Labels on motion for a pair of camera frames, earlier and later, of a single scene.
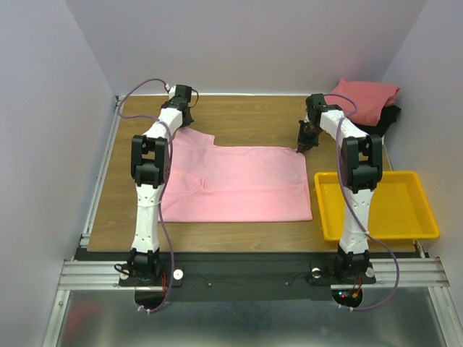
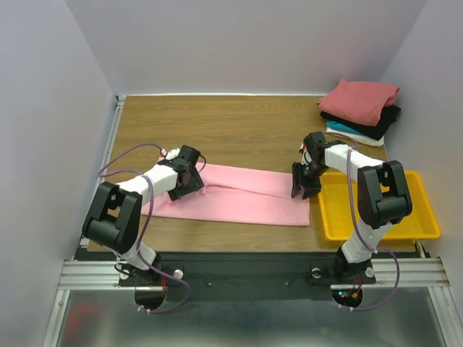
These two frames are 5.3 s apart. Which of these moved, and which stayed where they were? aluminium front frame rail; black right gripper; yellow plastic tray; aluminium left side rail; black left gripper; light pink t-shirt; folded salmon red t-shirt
Moved: light pink t-shirt; black right gripper; black left gripper
Stayed: aluminium front frame rail; aluminium left side rail; yellow plastic tray; folded salmon red t-shirt
